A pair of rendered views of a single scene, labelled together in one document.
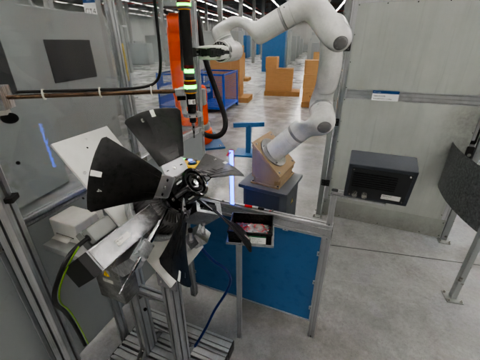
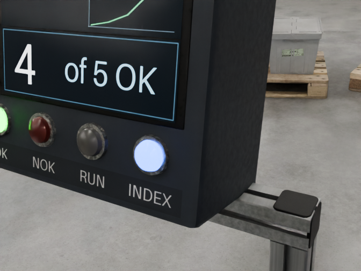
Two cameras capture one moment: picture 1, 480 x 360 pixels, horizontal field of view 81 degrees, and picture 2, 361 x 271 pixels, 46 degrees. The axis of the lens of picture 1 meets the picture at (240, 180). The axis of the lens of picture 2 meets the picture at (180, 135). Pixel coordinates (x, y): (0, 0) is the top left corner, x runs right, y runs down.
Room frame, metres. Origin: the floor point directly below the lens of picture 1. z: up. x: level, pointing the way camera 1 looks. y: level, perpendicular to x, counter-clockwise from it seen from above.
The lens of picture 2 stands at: (1.45, -0.49, 1.25)
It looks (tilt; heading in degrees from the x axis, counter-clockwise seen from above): 26 degrees down; 190
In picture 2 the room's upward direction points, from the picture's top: 4 degrees counter-clockwise
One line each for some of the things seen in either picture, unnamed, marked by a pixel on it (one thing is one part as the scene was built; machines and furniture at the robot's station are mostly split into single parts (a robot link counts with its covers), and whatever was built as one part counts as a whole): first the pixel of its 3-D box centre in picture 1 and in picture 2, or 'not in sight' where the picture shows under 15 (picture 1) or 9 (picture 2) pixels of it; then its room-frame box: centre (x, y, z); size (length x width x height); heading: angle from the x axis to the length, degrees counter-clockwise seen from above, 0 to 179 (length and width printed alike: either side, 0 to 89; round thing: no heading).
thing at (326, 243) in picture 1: (318, 291); not in sight; (1.17, -0.45, 0.39); 0.04 x 0.04 x 0.78; 68
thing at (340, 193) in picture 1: (357, 196); (180, 188); (1.13, -0.55, 1.04); 0.24 x 0.03 x 0.03; 68
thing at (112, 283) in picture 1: (116, 275); not in sight; (0.96, 0.57, 0.73); 0.15 x 0.09 x 0.22; 68
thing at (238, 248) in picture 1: (239, 291); not in sight; (1.16, 0.01, 0.40); 0.03 x 0.03 x 0.80; 83
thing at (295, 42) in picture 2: not in sight; (293, 44); (-2.10, -0.12, 0.31); 0.60 x 0.42 x 0.33; 174
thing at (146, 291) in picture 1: (153, 294); not in sight; (1.00, 0.43, 0.56); 0.19 x 0.04 x 0.04; 68
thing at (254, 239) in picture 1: (251, 228); not in sight; (1.16, -0.06, 0.85); 0.22 x 0.17 x 0.07; 82
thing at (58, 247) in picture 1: (94, 231); not in sight; (1.14, 0.73, 0.85); 0.36 x 0.24 x 0.03; 158
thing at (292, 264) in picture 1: (248, 263); not in sight; (1.33, -0.05, 0.45); 0.82 x 0.02 x 0.66; 68
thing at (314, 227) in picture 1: (249, 213); not in sight; (1.33, -0.05, 0.82); 0.90 x 0.04 x 0.08; 68
